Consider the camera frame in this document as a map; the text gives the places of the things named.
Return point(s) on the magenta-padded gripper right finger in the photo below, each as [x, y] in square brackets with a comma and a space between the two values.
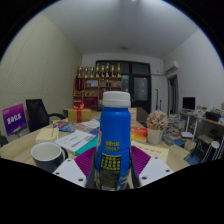
[141, 163]

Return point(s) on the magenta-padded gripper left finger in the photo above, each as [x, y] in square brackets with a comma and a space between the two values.
[85, 163]

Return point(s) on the blue drink bottle white cap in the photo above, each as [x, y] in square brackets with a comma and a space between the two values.
[113, 133]

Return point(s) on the pale yellow notebook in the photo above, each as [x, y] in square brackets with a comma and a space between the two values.
[151, 151]

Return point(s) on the teal book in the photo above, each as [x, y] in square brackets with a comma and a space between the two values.
[88, 146]

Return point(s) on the white printed booklet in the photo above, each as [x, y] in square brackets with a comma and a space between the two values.
[75, 140]

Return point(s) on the orange red book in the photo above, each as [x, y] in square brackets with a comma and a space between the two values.
[139, 134]

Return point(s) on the blue printed magazine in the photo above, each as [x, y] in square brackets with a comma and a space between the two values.
[95, 131]

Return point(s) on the black mug white inside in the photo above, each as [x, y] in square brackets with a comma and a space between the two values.
[48, 161]

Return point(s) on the blue picture book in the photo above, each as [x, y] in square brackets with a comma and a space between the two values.
[65, 126]

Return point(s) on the pink flowers in white pot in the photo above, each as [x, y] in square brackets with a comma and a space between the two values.
[156, 121]

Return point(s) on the yellow gift box red ribbon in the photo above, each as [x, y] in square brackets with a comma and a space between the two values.
[85, 115]

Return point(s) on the cream book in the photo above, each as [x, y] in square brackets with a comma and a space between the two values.
[46, 135]

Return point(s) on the stack of books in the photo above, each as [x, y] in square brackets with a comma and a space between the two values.
[176, 125]

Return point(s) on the black tripod stand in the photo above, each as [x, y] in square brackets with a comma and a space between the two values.
[157, 100]

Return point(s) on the brown wooden stool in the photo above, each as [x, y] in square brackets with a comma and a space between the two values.
[203, 138]

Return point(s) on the black office chair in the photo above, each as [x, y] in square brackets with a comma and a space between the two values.
[35, 113]

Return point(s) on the white round stool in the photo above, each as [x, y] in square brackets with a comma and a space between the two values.
[214, 145]

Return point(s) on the black computer monitor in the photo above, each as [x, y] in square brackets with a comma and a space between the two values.
[189, 103]

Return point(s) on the black framed glass door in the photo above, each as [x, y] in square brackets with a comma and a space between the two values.
[140, 86]

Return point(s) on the wooden shelf unit with trophies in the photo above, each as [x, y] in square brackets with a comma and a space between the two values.
[93, 86]

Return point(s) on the cluttered side desk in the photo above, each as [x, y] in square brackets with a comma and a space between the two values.
[206, 120]

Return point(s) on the purple sign board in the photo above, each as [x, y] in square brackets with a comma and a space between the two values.
[14, 119]

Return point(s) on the small wooden frame stand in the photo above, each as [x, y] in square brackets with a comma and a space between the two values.
[133, 115]

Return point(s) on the white wall air conditioner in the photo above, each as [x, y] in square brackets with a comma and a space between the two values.
[171, 66]

